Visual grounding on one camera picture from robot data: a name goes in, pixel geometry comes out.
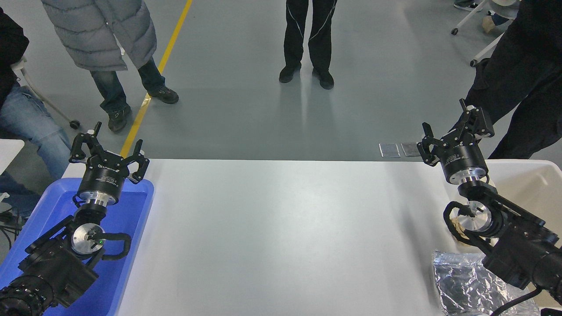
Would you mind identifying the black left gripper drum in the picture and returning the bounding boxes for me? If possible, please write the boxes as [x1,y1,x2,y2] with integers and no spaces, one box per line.
[77,154,131,199]

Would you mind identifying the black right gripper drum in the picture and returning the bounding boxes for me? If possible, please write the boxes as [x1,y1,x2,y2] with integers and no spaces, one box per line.
[439,141,489,182]

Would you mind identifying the blue plastic tray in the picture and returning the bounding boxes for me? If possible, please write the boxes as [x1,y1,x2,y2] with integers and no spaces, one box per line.
[0,177,155,316]

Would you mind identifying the crumpled tan paper ball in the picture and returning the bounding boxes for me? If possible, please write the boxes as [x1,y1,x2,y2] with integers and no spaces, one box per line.
[450,215,468,241]

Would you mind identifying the small white table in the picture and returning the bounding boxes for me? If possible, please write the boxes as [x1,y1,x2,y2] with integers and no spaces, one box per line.
[0,139,25,175]

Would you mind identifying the white chair legs with casters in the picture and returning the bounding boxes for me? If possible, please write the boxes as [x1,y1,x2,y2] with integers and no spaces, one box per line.
[451,0,505,67]

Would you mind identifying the large pale bin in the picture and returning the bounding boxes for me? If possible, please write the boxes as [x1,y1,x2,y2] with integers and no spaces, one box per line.
[483,159,562,310]

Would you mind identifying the white chair frame with caster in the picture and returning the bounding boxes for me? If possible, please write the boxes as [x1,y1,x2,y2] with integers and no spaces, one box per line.
[11,57,81,129]

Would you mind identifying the black cable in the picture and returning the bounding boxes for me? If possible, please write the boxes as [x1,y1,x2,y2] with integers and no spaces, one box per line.
[0,212,22,251]

